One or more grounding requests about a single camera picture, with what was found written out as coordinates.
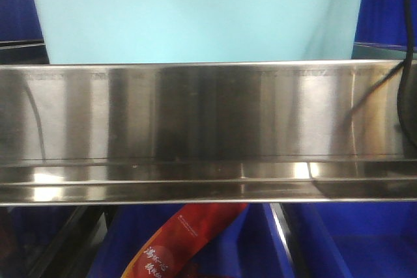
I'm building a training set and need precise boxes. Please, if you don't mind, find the blue bin lower right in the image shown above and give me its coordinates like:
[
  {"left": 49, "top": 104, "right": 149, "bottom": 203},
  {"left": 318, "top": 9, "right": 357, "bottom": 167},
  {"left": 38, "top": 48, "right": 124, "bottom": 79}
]
[{"left": 285, "top": 202, "right": 416, "bottom": 277}]

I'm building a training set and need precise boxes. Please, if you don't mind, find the light teal plastic bin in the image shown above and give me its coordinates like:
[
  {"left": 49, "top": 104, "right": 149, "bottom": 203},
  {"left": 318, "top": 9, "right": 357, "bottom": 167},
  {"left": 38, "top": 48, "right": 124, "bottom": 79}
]
[{"left": 35, "top": 0, "right": 361, "bottom": 64}]

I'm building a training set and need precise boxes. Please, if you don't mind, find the large blue bin left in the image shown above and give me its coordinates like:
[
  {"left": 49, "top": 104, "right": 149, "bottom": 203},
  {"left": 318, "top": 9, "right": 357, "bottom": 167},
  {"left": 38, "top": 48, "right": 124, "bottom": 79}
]
[{"left": 0, "top": 0, "right": 44, "bottom": 44}]

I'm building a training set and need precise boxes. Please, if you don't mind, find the blue bin upper right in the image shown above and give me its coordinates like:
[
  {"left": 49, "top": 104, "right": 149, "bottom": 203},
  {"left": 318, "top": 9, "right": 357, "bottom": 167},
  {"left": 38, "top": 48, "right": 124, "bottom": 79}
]
[{"left": 354, "top": 0, "right": 407, "bottom": 51}]

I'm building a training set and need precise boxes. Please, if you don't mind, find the steel shelf front rail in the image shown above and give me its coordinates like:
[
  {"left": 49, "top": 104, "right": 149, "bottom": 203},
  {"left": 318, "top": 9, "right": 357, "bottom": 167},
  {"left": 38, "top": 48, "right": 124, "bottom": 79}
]
[{"left": 1, "top": 60, "right": 416, "bottom": 205}]

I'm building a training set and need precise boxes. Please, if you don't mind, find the blue bin lower shelf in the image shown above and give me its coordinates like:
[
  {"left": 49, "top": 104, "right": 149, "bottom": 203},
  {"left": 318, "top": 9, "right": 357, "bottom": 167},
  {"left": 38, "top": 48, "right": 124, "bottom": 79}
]
[{"left": 88, "top": 203, "right": 294, "bottom": 277}]

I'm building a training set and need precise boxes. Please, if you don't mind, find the black cable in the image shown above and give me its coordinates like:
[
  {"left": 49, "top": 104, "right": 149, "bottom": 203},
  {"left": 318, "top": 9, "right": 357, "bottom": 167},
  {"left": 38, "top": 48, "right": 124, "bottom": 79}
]
[{"left": 342, "top": 0, "right": 417, "bottom": 148}]

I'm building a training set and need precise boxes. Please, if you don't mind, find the red snack package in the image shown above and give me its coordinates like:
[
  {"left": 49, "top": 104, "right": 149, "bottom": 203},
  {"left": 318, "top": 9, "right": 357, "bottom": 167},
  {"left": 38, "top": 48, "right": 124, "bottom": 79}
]
[{"left": 122, "top": 203, "right": 247, "bottom": 277}]

